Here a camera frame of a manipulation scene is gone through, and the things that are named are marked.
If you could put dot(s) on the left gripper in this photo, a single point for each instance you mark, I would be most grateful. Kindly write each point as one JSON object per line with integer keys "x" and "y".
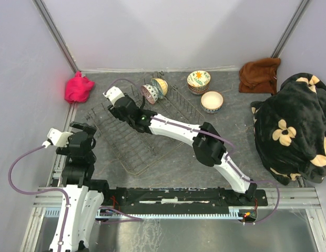
{"x": 90, "y": 129}

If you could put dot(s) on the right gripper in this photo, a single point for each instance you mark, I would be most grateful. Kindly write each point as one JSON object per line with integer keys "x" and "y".
{"x": 112, "y": 109}

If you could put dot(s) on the red dotted white bowl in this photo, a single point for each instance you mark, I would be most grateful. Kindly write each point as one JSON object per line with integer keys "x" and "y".
{"x": 150, "y": 92}

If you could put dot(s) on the yellow teal bowl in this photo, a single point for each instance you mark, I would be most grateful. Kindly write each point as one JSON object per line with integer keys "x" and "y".
{"x": 161, "y": 85}

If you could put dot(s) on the wire dish rack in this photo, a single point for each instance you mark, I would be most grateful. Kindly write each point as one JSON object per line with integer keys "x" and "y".
{"x": 136, "y": 151}

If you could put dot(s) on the red scale patterned bowl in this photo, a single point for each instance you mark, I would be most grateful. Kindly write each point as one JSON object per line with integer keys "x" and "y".
{"x": 197, "y": 92}

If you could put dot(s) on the grey purple bowl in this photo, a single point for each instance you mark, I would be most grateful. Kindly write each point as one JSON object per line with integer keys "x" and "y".
{"x": 205, "y": 87}

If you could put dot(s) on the yellow green floral bowl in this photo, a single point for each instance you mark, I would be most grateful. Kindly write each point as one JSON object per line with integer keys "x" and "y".
{"x": 198, "y": 78}

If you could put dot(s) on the blue red patterned bowl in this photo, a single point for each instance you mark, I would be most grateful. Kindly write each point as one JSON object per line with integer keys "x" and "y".
{"x": 211, "y": 110}

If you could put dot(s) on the black striped white bowl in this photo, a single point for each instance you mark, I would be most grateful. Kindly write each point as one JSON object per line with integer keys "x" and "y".
{"x": 212, "y": 100}

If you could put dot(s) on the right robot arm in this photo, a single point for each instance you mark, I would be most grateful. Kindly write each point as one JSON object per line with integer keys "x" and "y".
{"x": 208, "y": 146}

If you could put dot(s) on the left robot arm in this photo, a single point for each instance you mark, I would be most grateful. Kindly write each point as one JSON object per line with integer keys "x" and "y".
{"x": 82, "y": 196}

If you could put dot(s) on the pink cloth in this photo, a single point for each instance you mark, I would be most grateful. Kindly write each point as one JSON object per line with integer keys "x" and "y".
{"x": 78, "y": 88}

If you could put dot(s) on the brown cloth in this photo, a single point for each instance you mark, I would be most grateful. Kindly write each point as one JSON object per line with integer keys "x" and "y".
{"x": 259, "y": 76}

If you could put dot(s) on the black floral blanket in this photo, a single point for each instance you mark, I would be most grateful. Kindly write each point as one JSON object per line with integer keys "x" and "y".
{"x": 290, "y": 130}

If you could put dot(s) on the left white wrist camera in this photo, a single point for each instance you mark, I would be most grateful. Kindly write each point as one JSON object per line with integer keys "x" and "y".
{"x": 57, "y": 138}

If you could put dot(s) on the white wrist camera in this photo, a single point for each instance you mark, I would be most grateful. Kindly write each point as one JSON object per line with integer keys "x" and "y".
{"x": 57, "y": 138}
{"x": 113, "y": 94}

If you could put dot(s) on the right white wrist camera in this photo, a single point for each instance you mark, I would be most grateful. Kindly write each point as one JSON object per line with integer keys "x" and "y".
{"x": 113, "y": 94}

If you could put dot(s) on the aluminium frame rail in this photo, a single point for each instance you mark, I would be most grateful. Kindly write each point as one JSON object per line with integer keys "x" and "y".
{"x": 290, "y": 198}

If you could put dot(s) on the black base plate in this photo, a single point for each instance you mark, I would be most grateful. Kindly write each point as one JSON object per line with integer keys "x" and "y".
{"x": 136, "y": 200}

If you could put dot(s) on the blue cable duct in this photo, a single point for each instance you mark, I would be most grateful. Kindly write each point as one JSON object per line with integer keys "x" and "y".
{"x": 234, "y": 214}

